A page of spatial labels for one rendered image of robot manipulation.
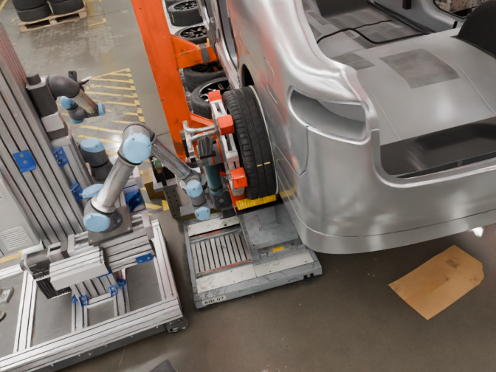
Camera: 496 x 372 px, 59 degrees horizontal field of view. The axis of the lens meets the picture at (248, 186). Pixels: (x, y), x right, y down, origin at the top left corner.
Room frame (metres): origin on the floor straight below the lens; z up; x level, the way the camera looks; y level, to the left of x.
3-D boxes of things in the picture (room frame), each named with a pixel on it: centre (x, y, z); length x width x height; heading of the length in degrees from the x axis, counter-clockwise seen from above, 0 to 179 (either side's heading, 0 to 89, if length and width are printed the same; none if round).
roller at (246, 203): (2.12, -0.03, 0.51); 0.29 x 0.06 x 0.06; 96
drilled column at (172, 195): (2.79, 0.60, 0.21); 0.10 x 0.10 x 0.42; 6
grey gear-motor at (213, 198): (2.55, 0.08, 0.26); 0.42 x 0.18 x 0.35; 96
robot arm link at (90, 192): (1.78, 0.74, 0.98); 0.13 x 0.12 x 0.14; 8
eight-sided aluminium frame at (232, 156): (2.23, 0.08, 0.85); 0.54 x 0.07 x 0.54; 6
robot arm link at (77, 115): (2.54, 0.94, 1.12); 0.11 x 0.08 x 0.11; 87
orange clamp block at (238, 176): (1.92, 0.04, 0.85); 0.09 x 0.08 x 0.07; 6
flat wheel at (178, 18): (7.28, 0.39, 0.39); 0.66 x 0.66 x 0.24
